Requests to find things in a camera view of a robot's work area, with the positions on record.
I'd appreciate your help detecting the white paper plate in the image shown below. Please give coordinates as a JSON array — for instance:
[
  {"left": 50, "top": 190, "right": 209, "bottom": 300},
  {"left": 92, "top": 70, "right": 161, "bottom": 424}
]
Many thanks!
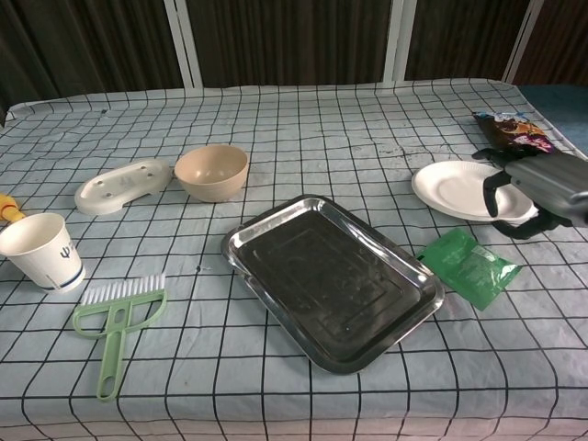
[{"left": 411, "top": 160, "right": 541, "bottom": 224}]

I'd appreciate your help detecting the rectangular metal tray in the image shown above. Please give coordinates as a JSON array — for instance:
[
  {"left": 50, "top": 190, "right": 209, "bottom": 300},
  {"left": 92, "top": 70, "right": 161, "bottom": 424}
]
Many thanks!
[{"left": 220, "top": 194, "right": 446, "bottom": 376}]

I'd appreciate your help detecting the dark chocolate snack bag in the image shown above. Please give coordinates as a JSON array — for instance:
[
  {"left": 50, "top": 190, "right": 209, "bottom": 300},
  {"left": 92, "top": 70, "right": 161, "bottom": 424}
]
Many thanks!
[{"left": 472, "top": 110, "right": 555, "bottom": 156}]

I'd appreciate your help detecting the beige bowl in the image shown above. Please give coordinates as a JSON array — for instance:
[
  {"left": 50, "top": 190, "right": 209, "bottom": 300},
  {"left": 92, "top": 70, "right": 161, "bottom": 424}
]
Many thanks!
[{"left": 174, "top": 144, "right": 250, "bottom": 203}]

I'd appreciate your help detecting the white paper cup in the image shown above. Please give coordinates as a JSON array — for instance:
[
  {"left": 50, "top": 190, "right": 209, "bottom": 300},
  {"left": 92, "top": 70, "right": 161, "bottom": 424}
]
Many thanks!
[{"left": 0, "top": 211, "right": 87, "bottom": 294}]

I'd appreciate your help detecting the dark brown curtain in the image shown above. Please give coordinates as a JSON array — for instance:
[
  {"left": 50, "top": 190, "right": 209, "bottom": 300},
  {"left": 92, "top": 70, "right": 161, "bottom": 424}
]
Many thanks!
[{"left": 0, "top": 0, "right": 588, "bottom": 128}]

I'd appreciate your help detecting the blue checked tablecloth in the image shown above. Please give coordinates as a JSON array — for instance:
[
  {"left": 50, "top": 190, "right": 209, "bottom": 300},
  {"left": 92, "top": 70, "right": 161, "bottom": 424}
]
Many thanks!
[{"left": 0, "top": 77, "right": 588, "bottom": 441}]

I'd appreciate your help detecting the green snack packet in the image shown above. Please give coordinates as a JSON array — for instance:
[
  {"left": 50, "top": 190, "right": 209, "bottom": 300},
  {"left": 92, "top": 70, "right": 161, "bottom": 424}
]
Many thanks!
[{"left": 415, "top": 227, "right": 523, "bottom": 311}]

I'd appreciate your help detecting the yellow rubber chicken toy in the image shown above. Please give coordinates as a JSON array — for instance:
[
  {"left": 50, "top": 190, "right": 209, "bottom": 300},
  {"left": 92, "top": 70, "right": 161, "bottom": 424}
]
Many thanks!
[{"left": 0, "top": 192, "right": 24, "bottom": 225}]

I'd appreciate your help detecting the green cleaning brush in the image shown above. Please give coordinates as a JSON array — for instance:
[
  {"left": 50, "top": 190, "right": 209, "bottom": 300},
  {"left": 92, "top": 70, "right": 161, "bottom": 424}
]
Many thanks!
[{"left": 73, "top": 272, "right": 169, "bottom": 403}]

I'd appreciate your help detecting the white oval soap dish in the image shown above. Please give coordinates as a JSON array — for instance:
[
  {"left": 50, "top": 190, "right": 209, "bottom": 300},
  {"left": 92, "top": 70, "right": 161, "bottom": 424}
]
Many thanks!
[{"left": 73, "top": 158, "right": 173, "bottom": 216}]

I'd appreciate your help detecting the white frame post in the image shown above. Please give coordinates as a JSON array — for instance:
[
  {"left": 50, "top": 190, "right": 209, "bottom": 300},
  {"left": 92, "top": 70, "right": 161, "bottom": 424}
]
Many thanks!
[
  {"left": 164, "top": 0, "right": 203, "bottom": 89},
  {"left": 503, "top": 0, "right": 546, "bottom": 85},
  {"left": 382, "top": 0, "right": 417, "bottom": 84}
]

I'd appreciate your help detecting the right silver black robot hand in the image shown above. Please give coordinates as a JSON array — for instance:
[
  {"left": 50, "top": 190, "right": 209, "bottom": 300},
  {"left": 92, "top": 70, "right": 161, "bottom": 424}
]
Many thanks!
[{"left": 472, "top": 148, "right": 588, "bottom": 240}]

